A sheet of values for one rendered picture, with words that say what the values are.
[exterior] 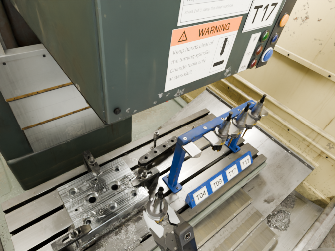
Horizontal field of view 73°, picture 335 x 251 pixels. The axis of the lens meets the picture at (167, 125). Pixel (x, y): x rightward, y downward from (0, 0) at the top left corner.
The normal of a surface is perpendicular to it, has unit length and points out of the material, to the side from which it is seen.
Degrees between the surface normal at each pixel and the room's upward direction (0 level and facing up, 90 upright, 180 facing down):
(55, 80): 89
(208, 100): 24
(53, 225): 0
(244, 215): 8
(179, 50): 90
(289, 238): 17
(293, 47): 90
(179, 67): 90
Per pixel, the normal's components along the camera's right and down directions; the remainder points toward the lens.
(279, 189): -0.21, -0.50
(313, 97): -0.78, 0.37
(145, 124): 0.12, -0.70
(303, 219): -0.07, -0.85
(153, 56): 0.61, 0.61
